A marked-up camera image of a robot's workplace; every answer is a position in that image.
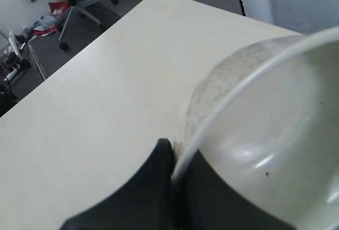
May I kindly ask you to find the grey speckled ceramic dish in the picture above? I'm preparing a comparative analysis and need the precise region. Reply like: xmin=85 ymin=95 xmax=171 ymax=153
xmin=172 ymin=28 xmax=338 ymax=229

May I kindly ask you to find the blue cloth on floor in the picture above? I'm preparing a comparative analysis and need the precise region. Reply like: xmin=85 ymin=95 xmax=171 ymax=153
xmin=30 ymin=15 xmax=57 ymax=31

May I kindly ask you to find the grey office chair base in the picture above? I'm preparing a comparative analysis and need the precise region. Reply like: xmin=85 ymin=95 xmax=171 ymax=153
xmin=56 ymin=0 xmax=119 ymax=51

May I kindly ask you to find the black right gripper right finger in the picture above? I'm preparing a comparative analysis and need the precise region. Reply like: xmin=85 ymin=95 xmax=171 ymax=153
xmin=173 ymin=152 xmax=293 ymax=229

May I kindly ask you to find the red bag on floor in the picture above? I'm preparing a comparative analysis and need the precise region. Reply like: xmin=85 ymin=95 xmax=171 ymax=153
xmin=30 ymin=1 xmax=70 ymax=36

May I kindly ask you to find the white power strip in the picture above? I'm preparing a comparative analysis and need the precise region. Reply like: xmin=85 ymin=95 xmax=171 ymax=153
xmin=4 ymin=64 xmax=20 ymax=82

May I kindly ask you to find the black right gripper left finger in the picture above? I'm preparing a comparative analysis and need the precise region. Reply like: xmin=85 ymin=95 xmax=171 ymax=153
xmin=61 ymin=138 xmax=174 ymax=229

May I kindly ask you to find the white metal stand leg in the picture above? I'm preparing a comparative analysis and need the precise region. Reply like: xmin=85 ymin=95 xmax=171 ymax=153
xmin=7 ymin=31 xmax=47 ymax=81

